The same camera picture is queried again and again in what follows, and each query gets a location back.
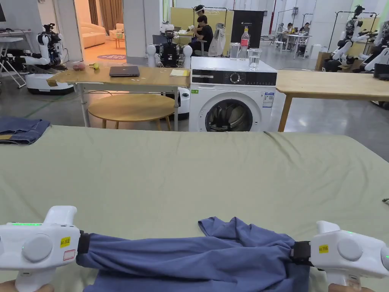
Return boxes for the dark blue shirt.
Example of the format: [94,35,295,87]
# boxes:
[75,216,311,292]

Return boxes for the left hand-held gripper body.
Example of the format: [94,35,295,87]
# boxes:
[0,206,90,292]

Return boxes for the white folding desk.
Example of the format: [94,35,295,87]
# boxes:
[0,28,33,89]

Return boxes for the round wooden low table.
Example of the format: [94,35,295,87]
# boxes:
[88,94,176,132]

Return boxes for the bed with pale green sheet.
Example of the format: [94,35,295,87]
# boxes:
[0,124,389,292]

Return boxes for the long wooden table, white legs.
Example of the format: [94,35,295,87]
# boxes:
[46,62,191,132]

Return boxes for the cream sofa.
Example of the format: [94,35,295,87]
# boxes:
[79,22,107,49]

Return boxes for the group of people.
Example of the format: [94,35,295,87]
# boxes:
[278,22,313,51]

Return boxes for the white robot on wheeled base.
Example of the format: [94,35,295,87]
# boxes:
[5,23,75,95]

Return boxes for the black standing banner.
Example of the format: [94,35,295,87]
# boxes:
[230,9,265,50]

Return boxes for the office chair with white bag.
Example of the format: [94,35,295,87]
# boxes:
[208,22,227,58]

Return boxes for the white and black humanoid robot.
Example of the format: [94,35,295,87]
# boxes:
[146,30,194,121]

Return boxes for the cream armchair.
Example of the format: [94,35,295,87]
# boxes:
[108,22,125,41]

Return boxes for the person's left hand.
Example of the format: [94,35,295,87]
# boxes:
[0,279,54,292]

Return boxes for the white washing machine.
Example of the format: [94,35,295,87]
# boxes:
[188,26,278,133]

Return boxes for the folded blue jeans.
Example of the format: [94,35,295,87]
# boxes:
[0,117,51,145]

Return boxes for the plain wooden table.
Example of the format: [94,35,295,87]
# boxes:
[275,70,389,133]

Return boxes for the person's right hand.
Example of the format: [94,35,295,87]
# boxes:
[327,282,378,292]

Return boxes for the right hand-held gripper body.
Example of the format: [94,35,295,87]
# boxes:
[289,220,389,287]

